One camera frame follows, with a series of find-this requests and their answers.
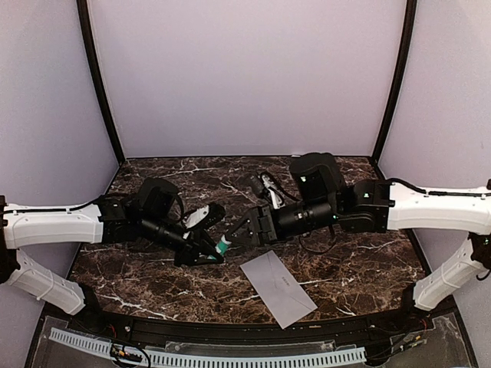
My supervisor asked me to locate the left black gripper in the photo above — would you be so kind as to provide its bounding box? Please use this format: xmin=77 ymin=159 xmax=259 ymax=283
xmin=140 ymin=212 xmax=224 ymax=268

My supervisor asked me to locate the green glue stick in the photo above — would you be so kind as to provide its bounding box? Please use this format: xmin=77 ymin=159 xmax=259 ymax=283
xmin=216 ymin=235 xmax=232 ymax=255

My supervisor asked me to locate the grey envelope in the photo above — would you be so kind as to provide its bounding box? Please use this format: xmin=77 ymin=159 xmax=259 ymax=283
xmin=240 ymin=251 xmax=318 ymax=329

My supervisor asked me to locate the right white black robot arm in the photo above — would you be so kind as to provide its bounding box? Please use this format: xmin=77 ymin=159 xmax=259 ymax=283
xmin=225 ymin=153 xmax=490 ymax=333

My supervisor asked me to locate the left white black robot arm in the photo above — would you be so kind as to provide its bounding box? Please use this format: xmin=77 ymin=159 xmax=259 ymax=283
xmin=1 ymin=178 xmax=225 ymax=334

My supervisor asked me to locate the small circuit board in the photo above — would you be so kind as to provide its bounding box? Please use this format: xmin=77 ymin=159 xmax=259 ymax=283
xmin=109 ymin=344 xmax=143 ymax=363

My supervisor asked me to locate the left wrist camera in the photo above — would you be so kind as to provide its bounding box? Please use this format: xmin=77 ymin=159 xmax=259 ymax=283
xmin=182 ymin=202 xmax=226 ymax=232

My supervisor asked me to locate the black front rail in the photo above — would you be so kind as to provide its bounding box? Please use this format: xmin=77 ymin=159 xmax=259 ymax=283
xmin=41 ymin=283 xmax=457 ymax=346

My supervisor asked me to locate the white slotted cable duct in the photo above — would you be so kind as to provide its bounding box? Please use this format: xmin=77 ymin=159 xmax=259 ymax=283
xmin=48 ymin=327 xmax=367 ymax=367

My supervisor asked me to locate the left black frame post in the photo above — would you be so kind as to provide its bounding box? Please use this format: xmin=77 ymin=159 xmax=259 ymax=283
xmin=76 ymin=0 xmax=126 ymax=166

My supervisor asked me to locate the black frame post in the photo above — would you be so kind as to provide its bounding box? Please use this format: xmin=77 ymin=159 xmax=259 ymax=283
xmin=76 ymin=0 xmax=126 ymax=166
xmin=371 ymin=0 xmax=417 ymax=165

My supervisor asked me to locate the right black frame post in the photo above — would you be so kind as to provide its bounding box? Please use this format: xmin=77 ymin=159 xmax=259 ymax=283
xmin=371 ymin=0 xmax=417 ymax=165

